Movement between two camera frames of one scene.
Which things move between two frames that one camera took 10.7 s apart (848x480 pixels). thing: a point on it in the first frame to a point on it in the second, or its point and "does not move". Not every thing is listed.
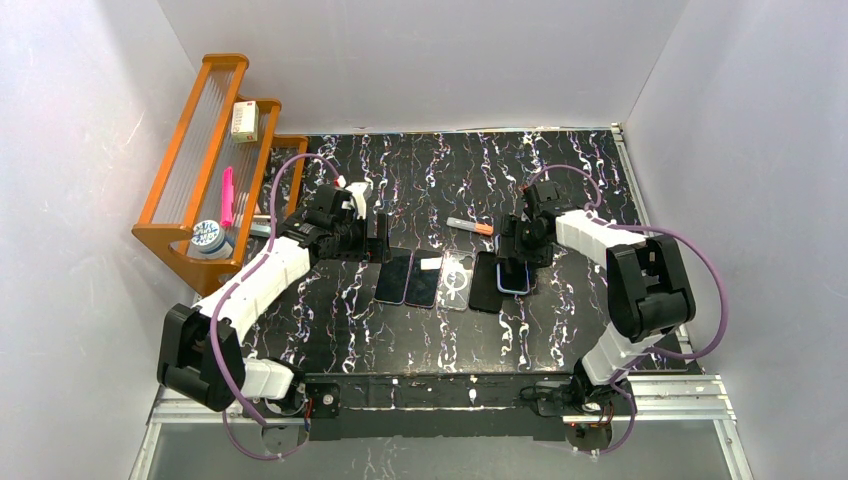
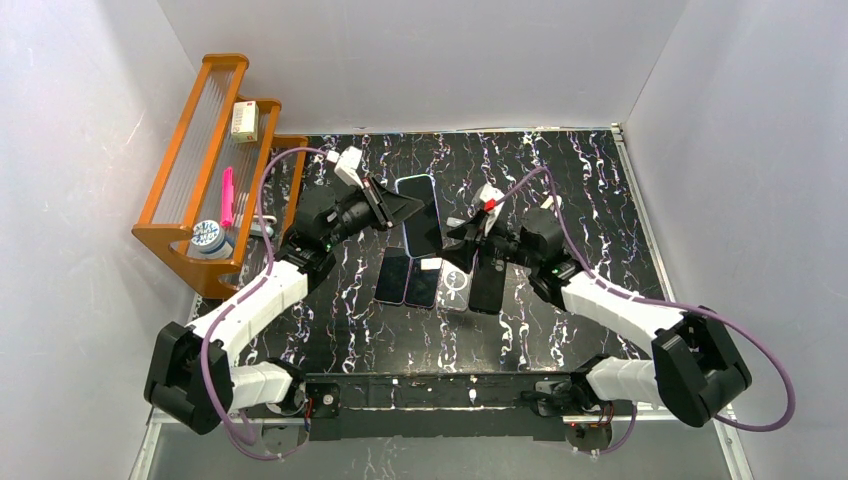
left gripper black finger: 382,235 to 398,207
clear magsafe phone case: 456,280 does not move
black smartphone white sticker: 423,280 does not move
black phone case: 486,292 does not move
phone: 513,277 to 422,231
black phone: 392,283 does not move
